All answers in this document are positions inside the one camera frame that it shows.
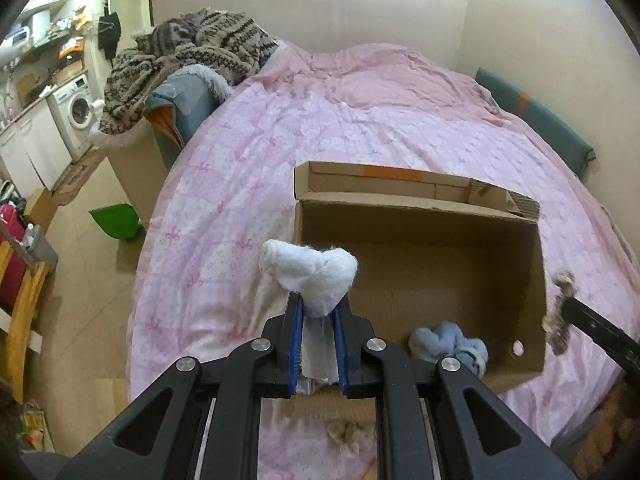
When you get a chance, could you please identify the teal headboard cushion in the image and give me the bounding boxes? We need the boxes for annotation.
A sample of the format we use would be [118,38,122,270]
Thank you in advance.
[475,67,596,182]

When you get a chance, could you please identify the fluffy light blue plush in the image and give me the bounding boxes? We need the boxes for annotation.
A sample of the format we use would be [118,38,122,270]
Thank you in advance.
[408,323,489,377]

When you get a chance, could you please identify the person's right hand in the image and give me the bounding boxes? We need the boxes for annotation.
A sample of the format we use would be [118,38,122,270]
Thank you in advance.
[582,400,640,478]

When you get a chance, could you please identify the brown striped knit blanket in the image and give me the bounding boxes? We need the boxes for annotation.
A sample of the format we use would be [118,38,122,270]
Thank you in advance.
[99,6,282,136]

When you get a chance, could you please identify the brown patterned doormat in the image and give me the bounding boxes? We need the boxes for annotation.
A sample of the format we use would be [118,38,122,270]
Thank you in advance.
[51,147,109,207]

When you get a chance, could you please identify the person's dark grey trousers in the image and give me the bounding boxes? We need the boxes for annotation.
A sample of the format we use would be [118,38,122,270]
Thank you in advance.
[0,410,77,480]

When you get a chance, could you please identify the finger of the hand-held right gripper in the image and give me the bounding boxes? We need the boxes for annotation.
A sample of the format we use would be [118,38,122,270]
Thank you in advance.
[559,295,640,377]

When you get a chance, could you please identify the pink bow-print bed blanket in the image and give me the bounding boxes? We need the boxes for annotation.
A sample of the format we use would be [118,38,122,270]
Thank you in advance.
[127,42,640,480]

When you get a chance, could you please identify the beige sofa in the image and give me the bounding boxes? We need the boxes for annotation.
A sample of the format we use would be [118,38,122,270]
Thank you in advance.
[90,120,174,227]

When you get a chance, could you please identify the grey tabby cat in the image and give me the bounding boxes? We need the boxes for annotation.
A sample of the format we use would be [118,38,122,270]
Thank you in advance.
[131,17,202,54]

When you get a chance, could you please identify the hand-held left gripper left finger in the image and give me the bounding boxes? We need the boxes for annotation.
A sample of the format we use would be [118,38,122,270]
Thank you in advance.
[55,291,304,480]

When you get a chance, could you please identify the teal cushion with orange lining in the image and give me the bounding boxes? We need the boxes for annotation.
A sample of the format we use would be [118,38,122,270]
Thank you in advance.
[144,66,227,162]

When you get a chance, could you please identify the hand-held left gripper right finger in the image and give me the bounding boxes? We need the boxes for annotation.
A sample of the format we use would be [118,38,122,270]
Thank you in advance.
[332,300,578,480]

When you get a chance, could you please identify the leopard print scrunchie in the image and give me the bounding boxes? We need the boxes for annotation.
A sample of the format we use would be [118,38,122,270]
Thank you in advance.
[542,270,577,357]

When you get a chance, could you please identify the pink suitcase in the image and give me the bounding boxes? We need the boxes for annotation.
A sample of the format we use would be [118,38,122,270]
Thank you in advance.
[0,203,29,311]

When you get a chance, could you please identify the grey bin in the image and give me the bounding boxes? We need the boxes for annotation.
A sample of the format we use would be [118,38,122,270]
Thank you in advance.
[20,224,60,274]

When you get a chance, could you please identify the colourful printed bag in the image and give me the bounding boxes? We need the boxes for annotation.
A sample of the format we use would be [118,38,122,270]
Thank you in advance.
[19,400,57,454]

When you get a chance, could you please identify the white sock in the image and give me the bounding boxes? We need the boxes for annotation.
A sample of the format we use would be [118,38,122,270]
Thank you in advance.
[260,239,359,383]

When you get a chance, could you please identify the yellow wooden rack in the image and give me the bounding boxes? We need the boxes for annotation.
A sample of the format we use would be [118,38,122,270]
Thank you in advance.
[0,240,51,404]

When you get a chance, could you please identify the white kitchen cabinets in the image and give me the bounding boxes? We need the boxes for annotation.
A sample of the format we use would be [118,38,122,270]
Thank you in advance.
[0,105,74,197]

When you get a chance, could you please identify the beige scrunchie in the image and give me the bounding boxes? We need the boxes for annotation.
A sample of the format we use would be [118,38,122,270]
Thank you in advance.
[327,420,374,457]

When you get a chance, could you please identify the small brown cardboard box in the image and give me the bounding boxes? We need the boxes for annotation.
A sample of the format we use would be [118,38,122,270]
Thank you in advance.
[22,187,59,232]

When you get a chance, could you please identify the black hanging garment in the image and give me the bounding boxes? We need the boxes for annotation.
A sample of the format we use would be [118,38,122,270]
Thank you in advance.
[97,11,123,59]

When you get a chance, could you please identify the green plastic dustpan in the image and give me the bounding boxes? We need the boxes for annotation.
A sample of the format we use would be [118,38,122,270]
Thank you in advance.
[89,203,144,241]

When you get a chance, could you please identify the white washing machine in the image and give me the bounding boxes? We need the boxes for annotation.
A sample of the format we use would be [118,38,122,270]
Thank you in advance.
[47,74,96,162]

